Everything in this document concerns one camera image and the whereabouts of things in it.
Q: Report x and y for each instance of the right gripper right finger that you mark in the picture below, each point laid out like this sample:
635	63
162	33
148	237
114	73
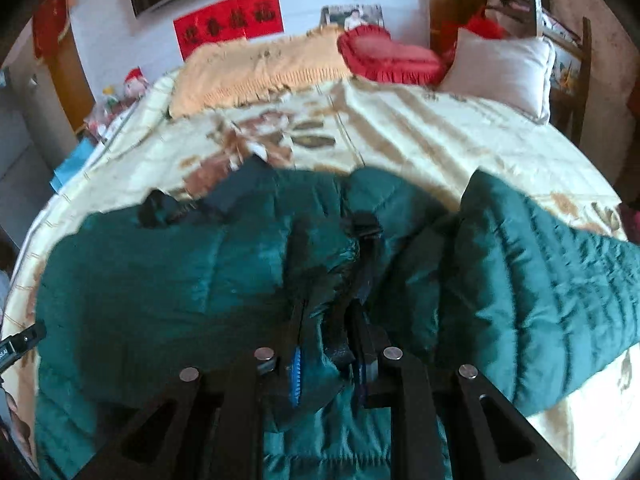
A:
387	376

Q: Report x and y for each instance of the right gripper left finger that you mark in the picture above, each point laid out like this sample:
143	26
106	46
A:
264	384

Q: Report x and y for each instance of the dark green puffer jacket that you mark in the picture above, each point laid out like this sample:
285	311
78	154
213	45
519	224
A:
138	294

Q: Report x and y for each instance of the blue bag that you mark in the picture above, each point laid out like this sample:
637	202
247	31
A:
72	164

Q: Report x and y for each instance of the grey refrigerator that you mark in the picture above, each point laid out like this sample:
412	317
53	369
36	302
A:
35	138

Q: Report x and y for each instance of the plush doll with red hat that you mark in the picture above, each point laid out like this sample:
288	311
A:
135	84

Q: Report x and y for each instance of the orange fringed pillow cover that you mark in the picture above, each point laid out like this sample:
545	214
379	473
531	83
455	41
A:
239	72

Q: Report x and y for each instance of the red heart-shaped cushion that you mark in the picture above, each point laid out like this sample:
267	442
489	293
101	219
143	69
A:
370	52

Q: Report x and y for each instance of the white satin pillow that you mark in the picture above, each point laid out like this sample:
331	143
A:
516	72

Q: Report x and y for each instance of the red banner with characters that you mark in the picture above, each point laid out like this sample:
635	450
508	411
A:
228	20

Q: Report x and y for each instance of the framed photo on wall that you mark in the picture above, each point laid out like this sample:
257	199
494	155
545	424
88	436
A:
350	16

